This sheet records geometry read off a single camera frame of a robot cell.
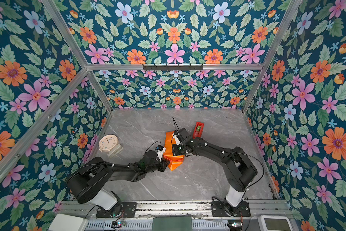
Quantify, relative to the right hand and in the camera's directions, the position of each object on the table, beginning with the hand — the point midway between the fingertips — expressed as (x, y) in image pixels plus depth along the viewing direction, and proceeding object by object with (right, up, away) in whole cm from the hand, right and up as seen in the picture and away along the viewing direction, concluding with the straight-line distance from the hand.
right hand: (175, 148), depth 88 cm
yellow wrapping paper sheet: (-1, -9, +3) cm, 10 cm away
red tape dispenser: (+16, +11, +11) cm, 22 cm away
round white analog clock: (-46, +2, +9) cm, 47 cm away
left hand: (-3, -8, +1) cm, 9 cm away
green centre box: (+1, -35, -16) cm, 39 cm away
